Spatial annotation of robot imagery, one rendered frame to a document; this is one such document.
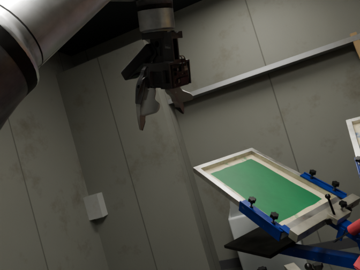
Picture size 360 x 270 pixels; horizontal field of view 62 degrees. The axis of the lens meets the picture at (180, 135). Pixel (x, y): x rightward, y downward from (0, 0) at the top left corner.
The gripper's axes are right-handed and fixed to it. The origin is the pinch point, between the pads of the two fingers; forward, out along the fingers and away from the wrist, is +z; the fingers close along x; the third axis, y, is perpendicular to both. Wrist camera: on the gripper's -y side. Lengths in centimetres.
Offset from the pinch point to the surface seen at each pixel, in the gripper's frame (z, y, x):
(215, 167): 74, -64, 121
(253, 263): 216, -72, 193
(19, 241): 147, -232, 37
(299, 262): 213, -31, 215
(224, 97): 61, -155, 295
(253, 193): 80, -29, 109
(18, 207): 121, -247, 49
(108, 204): 178, -256, 156
